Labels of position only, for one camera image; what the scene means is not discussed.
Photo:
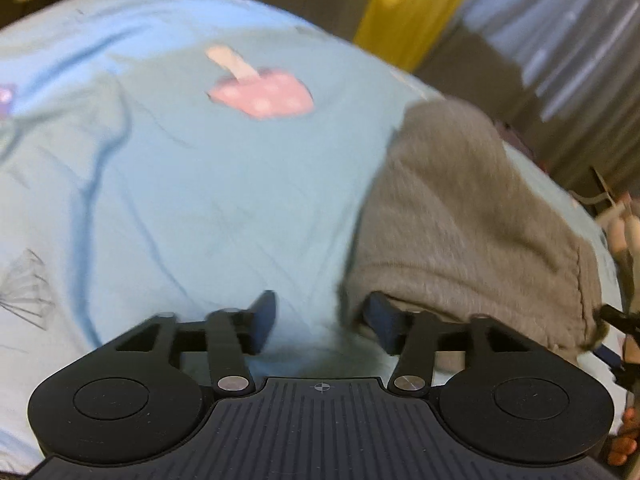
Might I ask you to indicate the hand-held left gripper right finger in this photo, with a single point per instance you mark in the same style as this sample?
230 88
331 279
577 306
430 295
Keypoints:
382 321

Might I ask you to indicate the yellow curtain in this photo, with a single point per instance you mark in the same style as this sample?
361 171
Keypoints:
410 10

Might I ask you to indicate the grey sweat pants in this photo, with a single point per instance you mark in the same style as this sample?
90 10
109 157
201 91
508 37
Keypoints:
475 220

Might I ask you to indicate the light blue printed bedsheet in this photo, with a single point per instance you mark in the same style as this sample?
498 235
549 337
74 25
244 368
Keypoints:
175 185

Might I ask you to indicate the person's right hand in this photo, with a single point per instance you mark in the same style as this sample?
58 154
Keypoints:
627 440

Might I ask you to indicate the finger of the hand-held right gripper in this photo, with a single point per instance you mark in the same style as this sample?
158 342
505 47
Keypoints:
611 356
620 317

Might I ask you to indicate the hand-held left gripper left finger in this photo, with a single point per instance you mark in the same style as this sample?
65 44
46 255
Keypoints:
265 316

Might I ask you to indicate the white sheer curtain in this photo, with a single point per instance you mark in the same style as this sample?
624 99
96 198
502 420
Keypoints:
575 25

